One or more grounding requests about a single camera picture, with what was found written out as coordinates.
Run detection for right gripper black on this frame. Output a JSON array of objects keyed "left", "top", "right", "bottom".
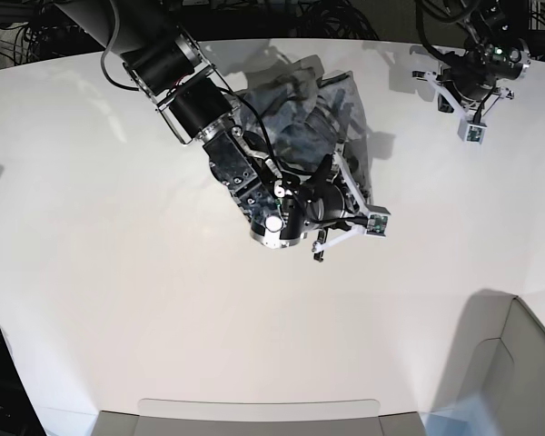
[{"left": 294, "top": 154, "right": 359, "bottom": 238}]

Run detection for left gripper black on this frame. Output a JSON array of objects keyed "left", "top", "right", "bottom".
[{"left": 438, "top": 61, "right": 499, "bottom": 114}]

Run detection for grey T-shirt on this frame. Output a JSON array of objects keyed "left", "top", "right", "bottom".
[{"left": 234, "top": 55, "right": 372, "bottom": 203}]

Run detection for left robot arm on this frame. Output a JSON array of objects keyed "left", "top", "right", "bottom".
[{"left": 415, "top": 1, "right": 530, "bottom": 118}]

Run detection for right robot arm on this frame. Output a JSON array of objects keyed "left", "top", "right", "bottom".
[{"left": 58, "top": 1, "right": 369, "bottom": 253}]

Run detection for grey bin right front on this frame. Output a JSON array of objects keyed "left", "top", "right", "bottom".
[{"left": 422, "top": 292, "right": 545, "bottom": 435}]

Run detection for grey tray front centre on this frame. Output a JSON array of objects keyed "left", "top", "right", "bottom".
[{"left": 91, "top": 399, "right": 426, "bottom": 435}]

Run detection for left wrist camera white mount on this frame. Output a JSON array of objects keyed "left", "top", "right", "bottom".
[{"left": 412, "top": 70, "right": 515, "bottom": 144}]

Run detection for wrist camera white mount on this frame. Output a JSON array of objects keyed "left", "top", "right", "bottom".
[
  {"left": 312, "top": 143, "right": 391, "bottom": 263},
  {"left": 412, "top": 70, "right": 515, "bottom": 144}
]

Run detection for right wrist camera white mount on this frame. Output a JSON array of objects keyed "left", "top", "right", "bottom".
[{"left": 312, "top": 143, "right": 391, "bottom": 263}]

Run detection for black cable bundle left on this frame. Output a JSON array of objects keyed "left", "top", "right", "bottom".
[{"left": 0, "top": 0, "right": 92, "bottom": 69}]

